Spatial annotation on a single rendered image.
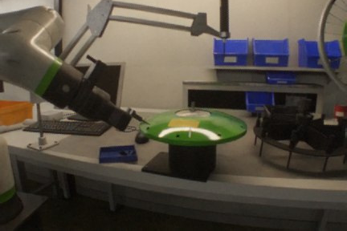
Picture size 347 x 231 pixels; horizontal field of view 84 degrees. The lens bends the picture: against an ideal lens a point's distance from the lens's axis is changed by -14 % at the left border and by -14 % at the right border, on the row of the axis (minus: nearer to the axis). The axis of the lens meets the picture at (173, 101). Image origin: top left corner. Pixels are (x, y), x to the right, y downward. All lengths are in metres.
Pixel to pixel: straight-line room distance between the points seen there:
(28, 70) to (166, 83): 1.24
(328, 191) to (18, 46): 0.79
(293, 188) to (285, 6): 1.20
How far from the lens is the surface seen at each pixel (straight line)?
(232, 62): 1.31
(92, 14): 0.89
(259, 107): 1.36
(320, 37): 1.00
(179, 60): 1.57
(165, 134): 0.54
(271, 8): 1.58
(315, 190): 0.68
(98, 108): 0.50
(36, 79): 0.47
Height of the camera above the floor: 1.23
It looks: 9 degrees down
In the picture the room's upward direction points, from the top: straight up
